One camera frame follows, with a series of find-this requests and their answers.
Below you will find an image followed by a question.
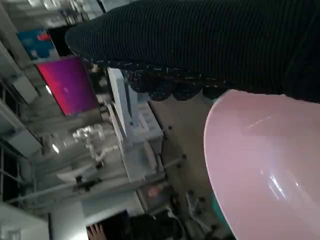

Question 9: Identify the black gloved right hand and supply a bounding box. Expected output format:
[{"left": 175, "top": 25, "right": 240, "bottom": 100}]
[{"left": 64, "top": 0, "right": 320, "bottom": 103}]

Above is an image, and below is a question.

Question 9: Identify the monitor with purple screen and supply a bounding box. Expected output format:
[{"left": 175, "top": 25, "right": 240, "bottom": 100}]
[{"left": 37, "top": 56, "right": 100, "bottom": 117}]

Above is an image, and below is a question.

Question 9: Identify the blue poster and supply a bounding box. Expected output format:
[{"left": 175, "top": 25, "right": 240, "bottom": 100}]
[{"left": 17, "top": 28, "right": 57, "bottom": 61}]

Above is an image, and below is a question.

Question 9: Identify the green cutting mat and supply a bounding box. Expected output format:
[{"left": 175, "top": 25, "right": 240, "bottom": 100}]
[{"left": 211, "top": 194, "right": 235, "bottom": 235}]

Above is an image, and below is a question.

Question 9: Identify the pink bowl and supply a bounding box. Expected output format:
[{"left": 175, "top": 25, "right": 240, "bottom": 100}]
[{"left": 203, "top": 89, "right": 320, "bottom": 240}]

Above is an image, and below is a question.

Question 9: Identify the person's hand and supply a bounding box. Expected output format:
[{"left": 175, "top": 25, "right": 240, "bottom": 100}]
[{"left": 86, "top": 223, "right": 105, "bottom": 240}]

